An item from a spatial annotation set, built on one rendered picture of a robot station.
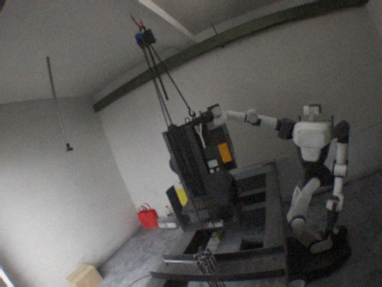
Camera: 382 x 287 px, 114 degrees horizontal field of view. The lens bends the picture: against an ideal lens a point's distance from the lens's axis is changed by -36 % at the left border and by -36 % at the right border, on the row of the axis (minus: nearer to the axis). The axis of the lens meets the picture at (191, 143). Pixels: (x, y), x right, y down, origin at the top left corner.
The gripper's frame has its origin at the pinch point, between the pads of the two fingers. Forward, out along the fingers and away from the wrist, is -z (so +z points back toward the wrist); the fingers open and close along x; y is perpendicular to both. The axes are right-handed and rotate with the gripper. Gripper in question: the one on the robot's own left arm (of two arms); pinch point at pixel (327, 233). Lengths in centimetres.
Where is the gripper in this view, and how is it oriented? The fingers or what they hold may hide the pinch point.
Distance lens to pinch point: 159.6
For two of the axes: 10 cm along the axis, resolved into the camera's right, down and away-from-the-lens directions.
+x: -7.5, -0.1, -6.6
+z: 0.5, -10.0, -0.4
